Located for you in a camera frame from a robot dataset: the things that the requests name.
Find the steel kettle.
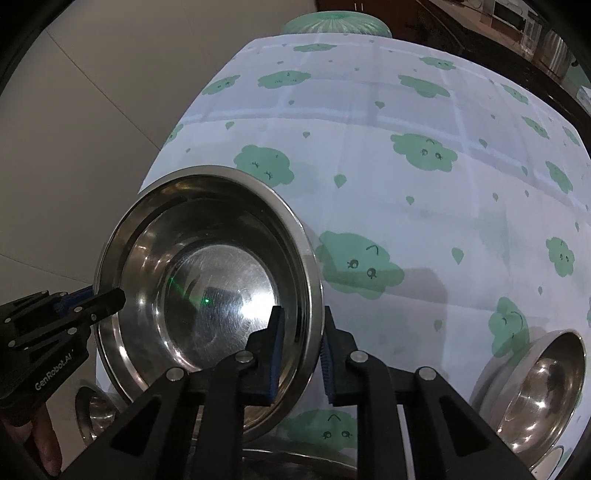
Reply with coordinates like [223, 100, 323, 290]
[534, 30, 573, 83]

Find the small steel bowl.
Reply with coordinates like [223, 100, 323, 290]
[479, 330, 586, 469]

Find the green plastic stool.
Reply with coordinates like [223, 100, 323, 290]
[281, 11, 393, 38]

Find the steel bowl at table edge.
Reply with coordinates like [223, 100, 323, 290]
[74, 383, 126, 446]

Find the large steel bowl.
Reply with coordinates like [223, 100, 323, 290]
[94, 165, 325, 441]

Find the person's left hand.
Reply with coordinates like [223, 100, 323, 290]
[2, 404, 63, 477]

